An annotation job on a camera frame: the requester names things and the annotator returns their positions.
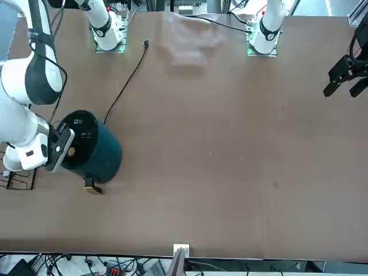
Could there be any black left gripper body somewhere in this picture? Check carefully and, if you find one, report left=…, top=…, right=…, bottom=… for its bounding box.
left=350, top=20, right=368, bottom=78

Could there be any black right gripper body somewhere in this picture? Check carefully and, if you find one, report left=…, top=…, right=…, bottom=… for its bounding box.
left=48, top=122, right=70, bottom=139

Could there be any green cylindrical air fryer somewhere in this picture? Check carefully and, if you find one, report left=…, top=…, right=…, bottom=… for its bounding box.
left=61, top=109, right=123, bottom=196

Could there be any aluminium corner profile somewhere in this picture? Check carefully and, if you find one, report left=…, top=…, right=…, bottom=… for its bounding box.
left=347, top=0, right=368, bottom=26

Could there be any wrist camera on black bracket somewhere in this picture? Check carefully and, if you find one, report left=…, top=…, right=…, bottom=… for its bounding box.
left=44, top=128, right=76, bottom=173

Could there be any black wire cup rack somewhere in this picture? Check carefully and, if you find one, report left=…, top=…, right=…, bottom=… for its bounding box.
left=0, top=143, right=38, bottom=191

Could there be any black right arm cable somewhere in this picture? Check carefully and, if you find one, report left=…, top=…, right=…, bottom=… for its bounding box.
left=27, top=0, right=69, bottom=127

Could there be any black left arm base cable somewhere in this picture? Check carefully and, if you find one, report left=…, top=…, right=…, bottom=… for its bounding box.
left=179, top=14, right=252, bottom=35

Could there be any black air fryer power cord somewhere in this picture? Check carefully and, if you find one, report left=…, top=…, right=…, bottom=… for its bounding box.
left=103, top=39, right=150, bottom=124

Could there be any aluminium frame post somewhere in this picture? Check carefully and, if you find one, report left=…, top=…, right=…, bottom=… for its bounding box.
left=173, top=243, right=190, bottom=276

